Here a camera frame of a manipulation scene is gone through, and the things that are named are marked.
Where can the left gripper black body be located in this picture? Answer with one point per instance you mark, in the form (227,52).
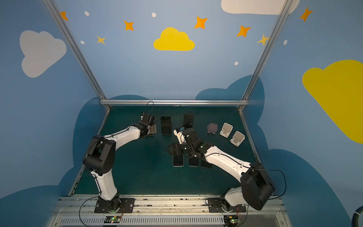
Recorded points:
(151,125)

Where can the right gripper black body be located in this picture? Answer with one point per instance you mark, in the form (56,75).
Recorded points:
(176,148)

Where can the black phone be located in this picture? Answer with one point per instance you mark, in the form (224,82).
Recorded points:
(188,120)
(205,164)
(166,125)

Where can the silver phone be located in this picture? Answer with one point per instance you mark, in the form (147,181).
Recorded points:
(193,161)
(178,161)

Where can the lilac small phone stand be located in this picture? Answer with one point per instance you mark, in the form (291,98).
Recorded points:
(212,128)

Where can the white stand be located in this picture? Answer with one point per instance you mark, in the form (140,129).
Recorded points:
(237,138)
(226,130)

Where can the purple-edged phone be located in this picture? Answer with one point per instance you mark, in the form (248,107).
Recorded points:
(152,130)

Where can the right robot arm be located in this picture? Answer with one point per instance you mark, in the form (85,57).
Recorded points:
(256,186)

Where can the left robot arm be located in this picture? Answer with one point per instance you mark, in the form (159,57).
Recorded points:
(100,158)

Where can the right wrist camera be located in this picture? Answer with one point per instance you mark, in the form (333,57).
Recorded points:
(178,132)

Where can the aluminium frame back rail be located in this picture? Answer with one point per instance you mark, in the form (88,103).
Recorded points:
(135,102)

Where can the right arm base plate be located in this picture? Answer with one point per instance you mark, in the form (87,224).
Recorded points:
(217,205)

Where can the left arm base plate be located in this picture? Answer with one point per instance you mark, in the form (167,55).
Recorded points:
(123,205)

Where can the aluminium frame left post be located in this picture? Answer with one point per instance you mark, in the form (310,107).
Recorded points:
(62,26)

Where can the aluminium frame post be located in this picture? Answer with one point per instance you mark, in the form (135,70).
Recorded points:
(62,26)
(276,30)

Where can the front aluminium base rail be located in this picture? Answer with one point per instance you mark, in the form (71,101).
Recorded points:
(164,211)

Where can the aluminium frame right post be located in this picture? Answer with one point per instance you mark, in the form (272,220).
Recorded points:
(276,30)

